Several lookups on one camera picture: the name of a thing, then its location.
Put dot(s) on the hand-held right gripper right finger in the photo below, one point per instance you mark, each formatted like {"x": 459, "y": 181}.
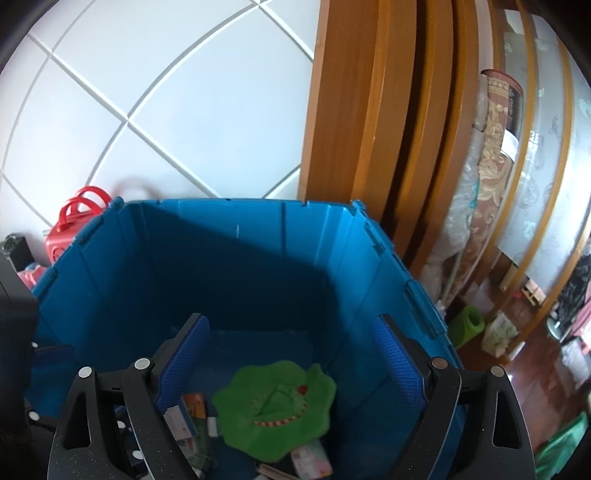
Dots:
{"x": 399, "y": 360}

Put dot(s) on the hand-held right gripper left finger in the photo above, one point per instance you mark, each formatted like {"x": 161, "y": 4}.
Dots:
{"x": 184, "y": 360}

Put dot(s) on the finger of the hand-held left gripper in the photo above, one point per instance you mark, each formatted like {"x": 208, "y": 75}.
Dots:
{"x": 41, "y": 417}

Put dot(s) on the blue plastic storage bin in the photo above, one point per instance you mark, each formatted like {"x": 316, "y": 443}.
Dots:
{"x": 258, "y": 258}

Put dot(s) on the pink white medicine box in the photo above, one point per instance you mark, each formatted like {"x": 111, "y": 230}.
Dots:
{"x": 314, "y": 457}

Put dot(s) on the green rolled mat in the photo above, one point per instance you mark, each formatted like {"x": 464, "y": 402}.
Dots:
{"x": 466, "y": 325}

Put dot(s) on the dark gift box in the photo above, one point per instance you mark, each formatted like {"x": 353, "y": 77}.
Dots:
{"x": 16, "y": 251}

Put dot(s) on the green white box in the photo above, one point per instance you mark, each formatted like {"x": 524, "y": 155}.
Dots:
{"x": 194, "y": 454}

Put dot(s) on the green leaf plush toy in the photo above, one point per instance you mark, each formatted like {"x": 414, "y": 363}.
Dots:
{"x": 277, "y": 406}

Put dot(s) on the white printed bag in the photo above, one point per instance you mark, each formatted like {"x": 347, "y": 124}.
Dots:
{"x": 501, "y": 332}

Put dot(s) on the red toy suitcase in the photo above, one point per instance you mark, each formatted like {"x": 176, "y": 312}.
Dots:
{"x": 69, "y": 221}

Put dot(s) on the white plastic bag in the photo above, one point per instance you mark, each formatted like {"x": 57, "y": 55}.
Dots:
{"x": 577, "y": 357}

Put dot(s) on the green bag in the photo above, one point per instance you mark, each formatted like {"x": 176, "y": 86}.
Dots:
{"x": 561, "y": 447}

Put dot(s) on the black plastic bag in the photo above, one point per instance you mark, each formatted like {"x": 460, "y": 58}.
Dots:
{"x": 575, "y": 290}

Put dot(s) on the rolled patterned carpet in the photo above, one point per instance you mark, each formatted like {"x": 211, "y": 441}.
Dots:
{"x": 489, "y": 161}

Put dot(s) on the frosted glass sliding door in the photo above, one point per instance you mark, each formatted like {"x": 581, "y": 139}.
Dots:
{"x": 540, "y": 184}

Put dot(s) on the wooden door frame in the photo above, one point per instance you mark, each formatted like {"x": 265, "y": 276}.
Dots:
{"x": 360, "y": 115}

